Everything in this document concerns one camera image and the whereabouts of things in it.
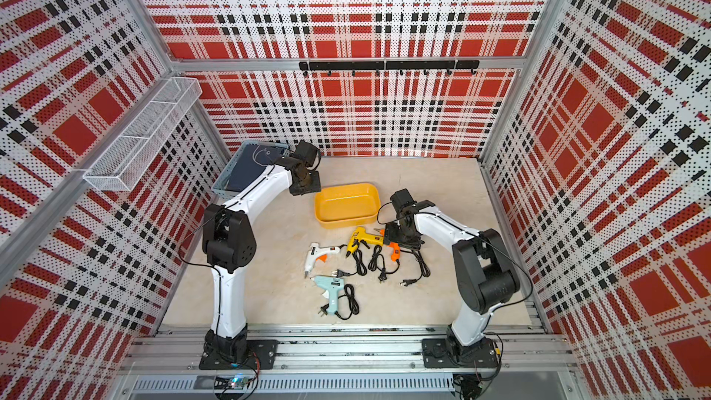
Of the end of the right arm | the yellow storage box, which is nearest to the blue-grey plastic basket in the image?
the yellow storage box

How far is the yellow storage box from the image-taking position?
0.99 meters

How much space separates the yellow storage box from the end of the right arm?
0.16 meters

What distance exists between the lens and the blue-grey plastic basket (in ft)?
3.50

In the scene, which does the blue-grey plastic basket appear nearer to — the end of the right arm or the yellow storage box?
the yellow storage box

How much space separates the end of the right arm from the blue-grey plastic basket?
1.92ft
